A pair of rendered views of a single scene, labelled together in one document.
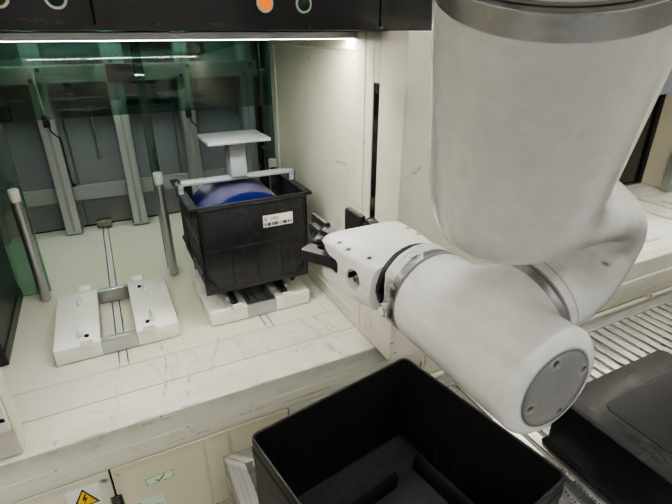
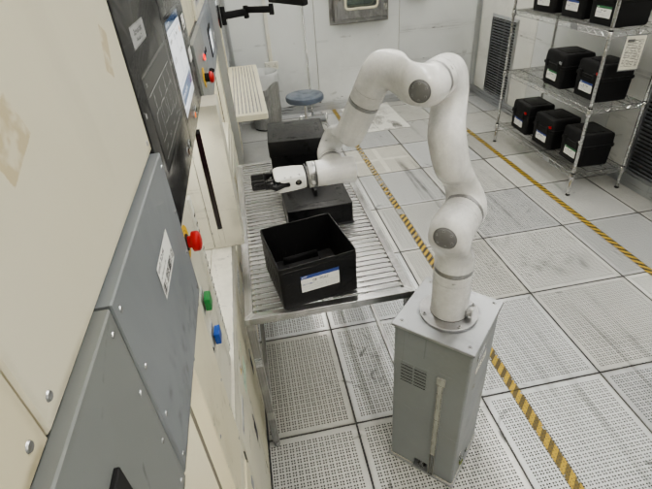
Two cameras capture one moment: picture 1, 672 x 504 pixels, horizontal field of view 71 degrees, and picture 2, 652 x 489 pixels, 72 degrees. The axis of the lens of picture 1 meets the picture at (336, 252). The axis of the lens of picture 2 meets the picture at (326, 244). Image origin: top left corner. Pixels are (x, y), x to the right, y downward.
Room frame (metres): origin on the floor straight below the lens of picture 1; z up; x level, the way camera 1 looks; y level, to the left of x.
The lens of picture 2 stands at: (-0.08, 1.16, 1.82)
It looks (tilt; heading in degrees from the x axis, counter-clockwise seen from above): 34 degrees down; 289
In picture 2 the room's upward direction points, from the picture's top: 5 degrees counter-clockwise
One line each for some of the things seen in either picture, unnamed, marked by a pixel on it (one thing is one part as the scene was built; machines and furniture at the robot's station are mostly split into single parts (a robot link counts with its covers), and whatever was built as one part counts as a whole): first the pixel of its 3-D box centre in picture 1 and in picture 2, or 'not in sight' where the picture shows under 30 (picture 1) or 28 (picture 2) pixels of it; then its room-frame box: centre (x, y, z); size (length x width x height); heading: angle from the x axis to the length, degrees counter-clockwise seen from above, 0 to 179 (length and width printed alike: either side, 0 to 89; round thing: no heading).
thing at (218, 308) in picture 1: (247, 283); not in sight; (0.91, 0.20, 0.89); 0.22 x 0.21 x 0.04; 26
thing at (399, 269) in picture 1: (420, 290); (310, 175); (0.37, -0.08, 1.19); 0.09 x 0.03 x 0.08; 117
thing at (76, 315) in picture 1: (116, 313); not in sight; (0.79, 0.44, 0.89); 0.22 x 0.21 x 0.04; 26
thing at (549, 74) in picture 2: not in sight; (567, 67); (-0.84, -2.98, 0.81); 0.30 x 0.28 x 0.26; 112
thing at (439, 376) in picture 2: not in sight; (440, 385); (-0.10, 0.01, 0.38); 0.28 x 0.28 x 0.76; 71
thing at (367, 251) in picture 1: (386, 262); (291, 177); (0.43, -0.05, 1.19); 0.11 x 0.10 x 0.07; 27
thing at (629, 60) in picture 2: not in sight; (632, 49); (-1.11, -2.43, 1.05); 0.17 x 0.03 x 0.26; 26
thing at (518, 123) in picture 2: not in sight; (532, 114); (-0.69, -3.29, 0.31); 0.30 x 0.28 x 0.26; 114
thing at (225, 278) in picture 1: (240, 213); not in sight; (0.91, 0.20, 1.06); 0.24 x 0.20 x 0.32; 116
